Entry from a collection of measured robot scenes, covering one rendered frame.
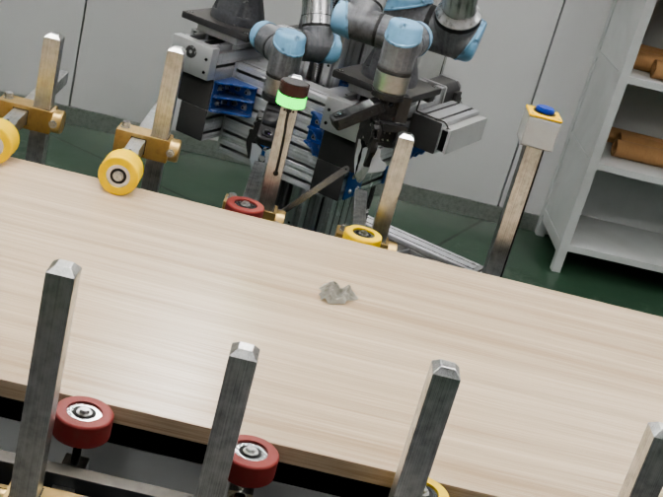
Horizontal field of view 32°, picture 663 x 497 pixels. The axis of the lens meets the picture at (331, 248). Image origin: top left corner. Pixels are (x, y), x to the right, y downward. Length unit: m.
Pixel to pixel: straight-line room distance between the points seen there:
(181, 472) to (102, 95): 3.69
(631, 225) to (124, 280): 3.87
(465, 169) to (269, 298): 3.39
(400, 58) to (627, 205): 3.21
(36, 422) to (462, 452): 0.63
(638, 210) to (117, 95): 2.43
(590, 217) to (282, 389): 3.86
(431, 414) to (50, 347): 0.46
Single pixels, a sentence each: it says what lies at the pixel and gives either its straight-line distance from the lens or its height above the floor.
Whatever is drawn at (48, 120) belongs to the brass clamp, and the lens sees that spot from 2.50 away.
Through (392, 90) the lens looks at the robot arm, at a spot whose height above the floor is 1.17.
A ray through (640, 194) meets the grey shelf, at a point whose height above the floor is 0.30.
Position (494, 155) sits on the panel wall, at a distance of 5.35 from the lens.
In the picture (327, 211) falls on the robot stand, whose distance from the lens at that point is 3.43.
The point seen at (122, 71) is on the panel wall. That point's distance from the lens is 5.27.
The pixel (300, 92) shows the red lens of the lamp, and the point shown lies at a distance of 2.34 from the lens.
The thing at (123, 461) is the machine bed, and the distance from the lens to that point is 1.76.
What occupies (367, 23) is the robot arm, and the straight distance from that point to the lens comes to 2.56.
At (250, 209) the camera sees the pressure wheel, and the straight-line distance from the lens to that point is 2.37.
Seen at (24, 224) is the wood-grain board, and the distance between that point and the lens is 2.13.
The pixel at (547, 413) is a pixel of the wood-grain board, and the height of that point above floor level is 0.90.
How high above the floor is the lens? 1.78
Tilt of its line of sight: 22 degrees down
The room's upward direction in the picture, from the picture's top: 15 degrees clockwise
